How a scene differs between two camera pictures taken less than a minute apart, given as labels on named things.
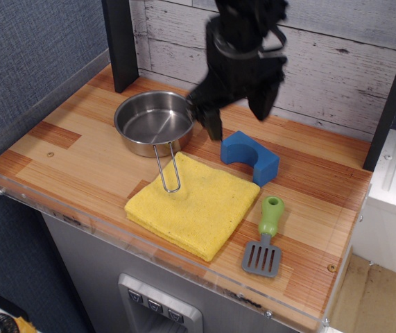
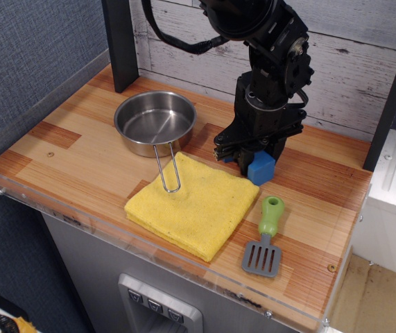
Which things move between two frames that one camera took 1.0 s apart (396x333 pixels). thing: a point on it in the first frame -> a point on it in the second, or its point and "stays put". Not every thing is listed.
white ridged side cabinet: [389, 231] stays put
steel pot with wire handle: [155, 124] stays put
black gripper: [229, 78] -> [254, 125]
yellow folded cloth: [203, 217] stays put
